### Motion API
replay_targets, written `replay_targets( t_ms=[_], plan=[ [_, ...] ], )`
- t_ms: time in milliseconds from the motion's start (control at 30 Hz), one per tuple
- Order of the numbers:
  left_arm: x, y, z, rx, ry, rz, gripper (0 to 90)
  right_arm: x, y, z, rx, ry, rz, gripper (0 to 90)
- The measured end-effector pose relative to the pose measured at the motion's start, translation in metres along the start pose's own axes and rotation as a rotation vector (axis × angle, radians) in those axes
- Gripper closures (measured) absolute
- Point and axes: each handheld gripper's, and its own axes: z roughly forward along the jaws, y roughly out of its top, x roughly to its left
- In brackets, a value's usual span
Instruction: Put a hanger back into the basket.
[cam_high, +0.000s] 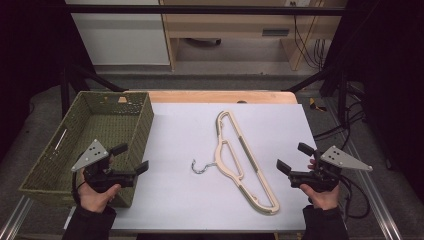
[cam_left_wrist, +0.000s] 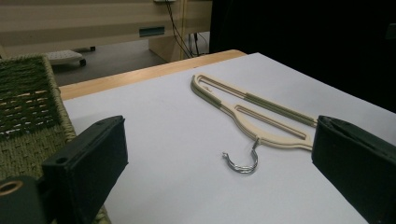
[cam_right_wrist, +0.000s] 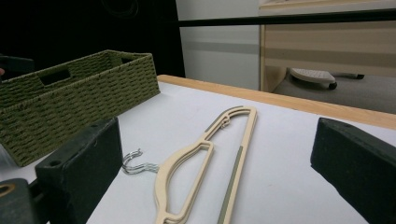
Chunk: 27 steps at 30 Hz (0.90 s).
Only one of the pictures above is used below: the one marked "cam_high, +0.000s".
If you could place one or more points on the black horizontal frame bar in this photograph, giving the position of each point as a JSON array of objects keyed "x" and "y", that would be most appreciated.
[{"x": 200, "y": 10}]

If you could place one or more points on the person's left hand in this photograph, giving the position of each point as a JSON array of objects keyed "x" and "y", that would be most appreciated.
[{"x": 95, "y": 200}]

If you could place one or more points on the yellow and black tool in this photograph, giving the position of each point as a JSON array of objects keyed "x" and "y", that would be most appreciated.
[{"x": 313, "y": 104}]

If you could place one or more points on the person's right hand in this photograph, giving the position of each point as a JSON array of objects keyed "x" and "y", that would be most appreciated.
[{"x": 325, "y": 199}]

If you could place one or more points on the white table mat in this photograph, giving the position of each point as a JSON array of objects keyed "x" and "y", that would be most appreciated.
[{"x": 180, "y": 193}]

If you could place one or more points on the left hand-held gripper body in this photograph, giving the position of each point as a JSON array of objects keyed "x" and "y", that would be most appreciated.
[{"x": 110, "y": 180}]

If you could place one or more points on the white cabinet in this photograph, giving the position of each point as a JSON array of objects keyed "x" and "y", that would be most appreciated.
[{"x": 123, "y": 40}]

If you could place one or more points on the black metal frame stand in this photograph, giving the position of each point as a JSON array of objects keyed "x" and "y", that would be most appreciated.
[
  {"x": 341, "y": 96},
  {"x": 65, "y": 90}
]

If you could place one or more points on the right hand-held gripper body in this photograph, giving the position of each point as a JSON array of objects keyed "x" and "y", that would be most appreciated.
[{"x": 316, "y": 180}]

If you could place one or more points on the black chair base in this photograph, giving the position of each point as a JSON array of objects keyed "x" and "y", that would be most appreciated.
[{"x": 203, "y": 41}]

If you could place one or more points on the silver metal rail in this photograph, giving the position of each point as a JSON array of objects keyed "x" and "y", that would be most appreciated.
[
  {"x": 370, "y": 186},
  {"x": 15, "y": 220}
]

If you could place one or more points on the green woven basket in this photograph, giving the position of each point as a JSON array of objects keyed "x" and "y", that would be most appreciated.
[{"x": 141, "y": 133}]

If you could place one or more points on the light wooden desk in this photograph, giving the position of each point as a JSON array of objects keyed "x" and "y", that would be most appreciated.
[{"x": 230, "y": 25}]

